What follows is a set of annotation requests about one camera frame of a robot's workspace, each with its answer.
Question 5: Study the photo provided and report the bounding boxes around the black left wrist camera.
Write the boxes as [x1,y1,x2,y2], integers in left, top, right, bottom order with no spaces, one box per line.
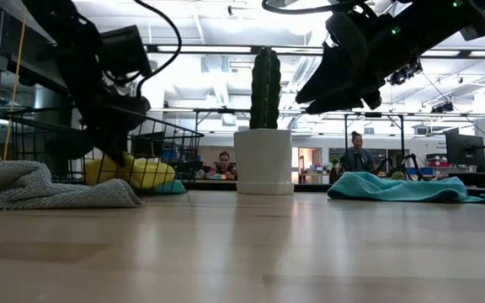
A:
[99,24,154,80]

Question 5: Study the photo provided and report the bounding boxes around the grey microfiber towel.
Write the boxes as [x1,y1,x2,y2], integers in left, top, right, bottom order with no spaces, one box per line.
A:
[0,159,143,210]

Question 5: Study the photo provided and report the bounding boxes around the black ceiling spotlight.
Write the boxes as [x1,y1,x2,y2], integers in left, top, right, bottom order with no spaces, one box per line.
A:
[430,102,455,114]
[386,58,424,87]

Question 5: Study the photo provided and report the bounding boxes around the green cactus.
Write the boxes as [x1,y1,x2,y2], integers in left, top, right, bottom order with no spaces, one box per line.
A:
[248,46,283,130]

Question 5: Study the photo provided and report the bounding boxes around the black aluminium table frame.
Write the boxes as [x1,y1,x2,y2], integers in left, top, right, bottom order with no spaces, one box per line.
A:
[183,179,485,203]

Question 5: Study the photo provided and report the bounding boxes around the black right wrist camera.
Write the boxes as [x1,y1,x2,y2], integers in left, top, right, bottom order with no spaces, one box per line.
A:
[325,11,372,73]

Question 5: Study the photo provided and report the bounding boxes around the white hexagonal plant pot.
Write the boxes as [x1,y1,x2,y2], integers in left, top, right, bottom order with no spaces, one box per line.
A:
[233,128,293,184]

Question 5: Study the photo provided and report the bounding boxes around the black wire basket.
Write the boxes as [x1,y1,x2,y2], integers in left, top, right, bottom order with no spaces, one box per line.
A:
[0,104,205,191]

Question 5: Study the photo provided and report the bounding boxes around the black computer monitor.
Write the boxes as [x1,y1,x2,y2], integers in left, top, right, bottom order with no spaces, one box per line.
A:
[131,131,166,160]
[445,128,485,173]

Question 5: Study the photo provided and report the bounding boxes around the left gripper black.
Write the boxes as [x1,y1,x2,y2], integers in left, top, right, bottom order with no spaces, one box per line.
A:
[63,41,152,168]

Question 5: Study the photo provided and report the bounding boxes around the person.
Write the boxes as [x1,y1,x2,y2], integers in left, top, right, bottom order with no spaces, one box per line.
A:
[212,151,238,181]
[339,130,377,173]

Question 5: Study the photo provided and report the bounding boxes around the yellow microfiber towel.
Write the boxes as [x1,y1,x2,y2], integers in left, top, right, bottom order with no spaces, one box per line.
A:
[83,151,177,191]

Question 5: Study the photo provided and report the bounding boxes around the light blue microfiber towel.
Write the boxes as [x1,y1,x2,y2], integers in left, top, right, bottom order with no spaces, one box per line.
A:
[327,171,485,205]

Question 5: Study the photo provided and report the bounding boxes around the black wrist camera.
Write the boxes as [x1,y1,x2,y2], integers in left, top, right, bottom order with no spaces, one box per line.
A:
[99,24,154,80]
[325,11,372,73]

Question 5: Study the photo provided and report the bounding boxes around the yellow power cable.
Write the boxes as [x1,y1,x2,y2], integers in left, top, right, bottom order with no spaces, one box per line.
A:
[0,0,28,162]

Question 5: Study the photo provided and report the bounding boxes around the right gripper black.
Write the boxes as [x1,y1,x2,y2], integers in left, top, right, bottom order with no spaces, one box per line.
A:
[295,24,421,116]

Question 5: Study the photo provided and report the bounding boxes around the black metal rack frame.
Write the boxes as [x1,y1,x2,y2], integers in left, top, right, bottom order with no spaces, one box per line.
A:
[343,111,407,170]

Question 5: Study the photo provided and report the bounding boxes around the dark teal microfiber towel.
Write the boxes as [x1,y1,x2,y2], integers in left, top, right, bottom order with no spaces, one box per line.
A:
[152,179,189,196]

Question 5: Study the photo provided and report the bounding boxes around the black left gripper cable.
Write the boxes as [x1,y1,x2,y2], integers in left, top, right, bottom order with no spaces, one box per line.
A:
[132,0,184,98]

